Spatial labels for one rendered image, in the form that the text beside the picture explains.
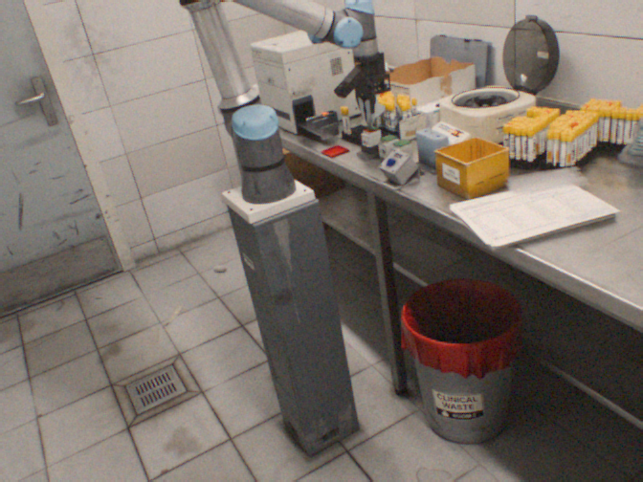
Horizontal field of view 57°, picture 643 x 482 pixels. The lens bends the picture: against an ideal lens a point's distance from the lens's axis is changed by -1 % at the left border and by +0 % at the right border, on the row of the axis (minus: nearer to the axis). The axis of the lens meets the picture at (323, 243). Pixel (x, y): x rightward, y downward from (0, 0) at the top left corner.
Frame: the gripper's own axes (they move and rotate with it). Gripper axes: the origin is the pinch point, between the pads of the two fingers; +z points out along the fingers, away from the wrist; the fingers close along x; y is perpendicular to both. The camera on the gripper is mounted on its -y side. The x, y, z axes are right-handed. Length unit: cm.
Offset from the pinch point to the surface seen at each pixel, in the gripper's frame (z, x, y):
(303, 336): 50, -16, -41
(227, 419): 98, 19, -64
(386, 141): 3.8, -8.5, 0.1
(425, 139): 1.3, -22.2, 4.1
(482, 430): 92, -46, 0
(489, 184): 7.8, -46.7, 4.2
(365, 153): 8.8, -0.5, -2.4
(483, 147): 2.4, -37.7, 10.9
